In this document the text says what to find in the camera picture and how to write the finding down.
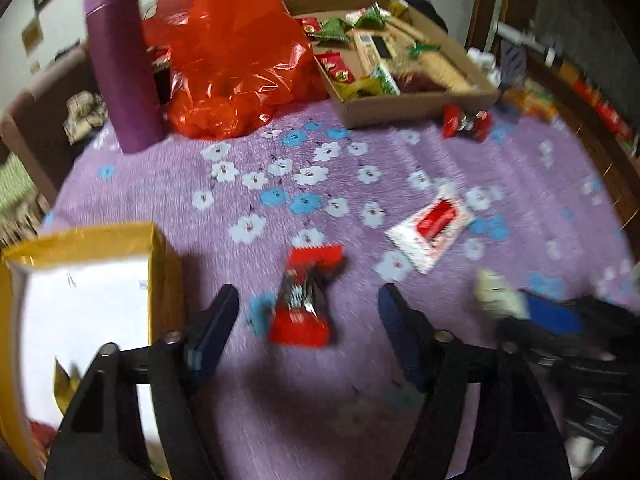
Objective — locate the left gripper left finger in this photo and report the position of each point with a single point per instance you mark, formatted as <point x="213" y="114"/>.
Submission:
<point x="208" y="333"/>

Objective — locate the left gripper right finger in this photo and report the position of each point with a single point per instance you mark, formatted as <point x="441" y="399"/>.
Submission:
<point x="411" y="337"/>

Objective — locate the red dark candy packet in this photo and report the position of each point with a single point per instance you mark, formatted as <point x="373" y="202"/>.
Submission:
<point x="300" y="316"/>

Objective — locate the red white snack packet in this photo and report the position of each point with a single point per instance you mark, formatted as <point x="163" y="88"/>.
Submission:
<point x="427" y="234"/>

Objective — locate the pale green white packet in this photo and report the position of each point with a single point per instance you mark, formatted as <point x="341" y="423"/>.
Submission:
<point x="497" y="298"/>

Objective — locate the purple floral tablecloth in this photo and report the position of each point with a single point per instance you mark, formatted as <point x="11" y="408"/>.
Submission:
<point x="234" y="209"/>

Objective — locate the yellow gift box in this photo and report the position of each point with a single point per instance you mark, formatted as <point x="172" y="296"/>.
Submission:
<point x="65" y="295"/>

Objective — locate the red wrapped candy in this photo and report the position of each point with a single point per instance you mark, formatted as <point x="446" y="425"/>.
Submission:
<point x="455" y="122"/>

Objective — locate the brown armchair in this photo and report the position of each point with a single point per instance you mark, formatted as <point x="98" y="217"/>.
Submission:
<point x="32" y="126"/>

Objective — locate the orange biscuit packs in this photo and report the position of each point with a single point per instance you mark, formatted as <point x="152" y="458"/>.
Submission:
<point x="531" y="104"/>

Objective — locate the brown cardboard snack tray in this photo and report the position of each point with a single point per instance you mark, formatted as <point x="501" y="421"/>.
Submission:
<point x="390" y="69"/>

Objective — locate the red plastic bag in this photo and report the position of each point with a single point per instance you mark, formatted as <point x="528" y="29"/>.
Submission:
<point x="234" y="64"/>

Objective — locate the wooden side shelf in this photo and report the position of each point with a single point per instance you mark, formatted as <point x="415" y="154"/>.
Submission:
<point x="610" y="141"/>

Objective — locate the purple thermos bottle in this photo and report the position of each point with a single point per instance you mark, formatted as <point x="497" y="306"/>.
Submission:
<point x="123" y="70"/>

